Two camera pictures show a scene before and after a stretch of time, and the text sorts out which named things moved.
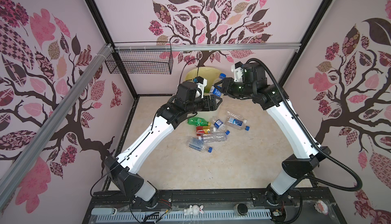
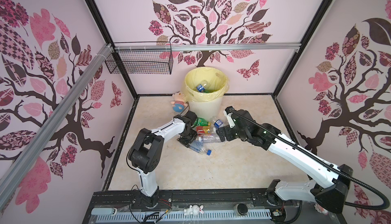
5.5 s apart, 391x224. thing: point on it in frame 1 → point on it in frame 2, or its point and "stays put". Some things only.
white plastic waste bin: (207, 114) stays put
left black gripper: (207, 100) → (185, 142)
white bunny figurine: (194, 210) stays put
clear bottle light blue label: (198, 144) stays put
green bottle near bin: (197, 121) stays put
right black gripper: (226, 85) → (226, 133)
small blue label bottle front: (215, 89) → (200, 88)
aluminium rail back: (206, 46) stays put
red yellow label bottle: (201, 130) stays put
